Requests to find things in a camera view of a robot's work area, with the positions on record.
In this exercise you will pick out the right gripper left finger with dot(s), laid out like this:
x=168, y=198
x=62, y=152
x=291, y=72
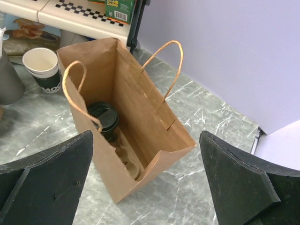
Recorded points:
x=45, y=188

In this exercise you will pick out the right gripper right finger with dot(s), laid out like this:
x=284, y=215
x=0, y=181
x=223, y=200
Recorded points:
x=248, y=190

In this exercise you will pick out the black plastic cup lid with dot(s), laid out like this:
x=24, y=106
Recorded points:
x=106, y=113

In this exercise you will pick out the brown paper bag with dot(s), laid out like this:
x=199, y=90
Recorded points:
x=105, y=70

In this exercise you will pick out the black white paper cup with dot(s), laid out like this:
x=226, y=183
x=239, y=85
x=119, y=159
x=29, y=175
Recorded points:
x=111, y=135

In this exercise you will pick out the cup of straws and napkins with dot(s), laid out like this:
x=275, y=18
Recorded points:
x=11, y=87

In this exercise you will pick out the stacked paper cup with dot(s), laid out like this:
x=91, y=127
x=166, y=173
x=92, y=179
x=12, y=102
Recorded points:
x=42, y=63

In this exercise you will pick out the cream three-tier shelf rack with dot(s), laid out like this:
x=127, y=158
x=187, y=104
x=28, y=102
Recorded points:
x=79, y=16

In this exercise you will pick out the orange green box right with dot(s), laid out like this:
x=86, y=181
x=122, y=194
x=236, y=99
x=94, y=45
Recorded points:
x=118, y=10

